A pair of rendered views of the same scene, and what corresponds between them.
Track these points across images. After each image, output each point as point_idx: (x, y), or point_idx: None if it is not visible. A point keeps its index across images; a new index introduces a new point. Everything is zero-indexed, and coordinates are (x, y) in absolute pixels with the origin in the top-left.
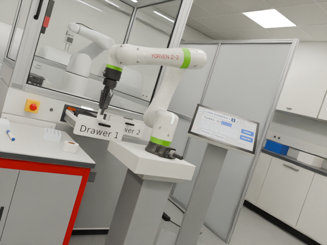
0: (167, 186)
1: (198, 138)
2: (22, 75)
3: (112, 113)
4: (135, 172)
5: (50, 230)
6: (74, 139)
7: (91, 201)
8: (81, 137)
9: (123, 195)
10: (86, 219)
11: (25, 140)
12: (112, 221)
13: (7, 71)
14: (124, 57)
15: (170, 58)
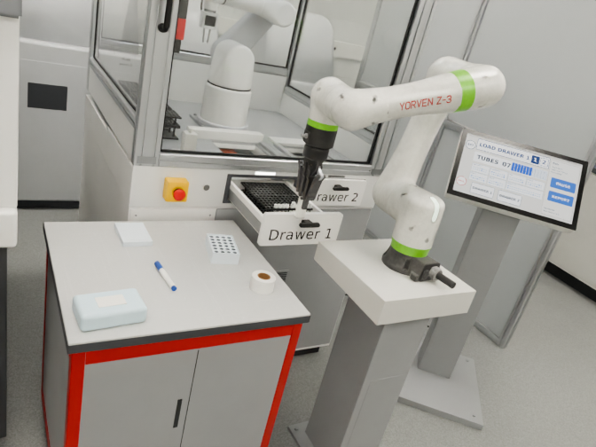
0: (422, 321)
1: (466, 201)
2: (152, 140)
3: None
4: (378, 324)
5: (248, 413)
6: (248, 228)
7: None
8: None
9: (347, 332)
10: None
11: (188, 280)
12: (327, 366)
13: (113, 110)
14: (349, 121)
15: (435, 103)
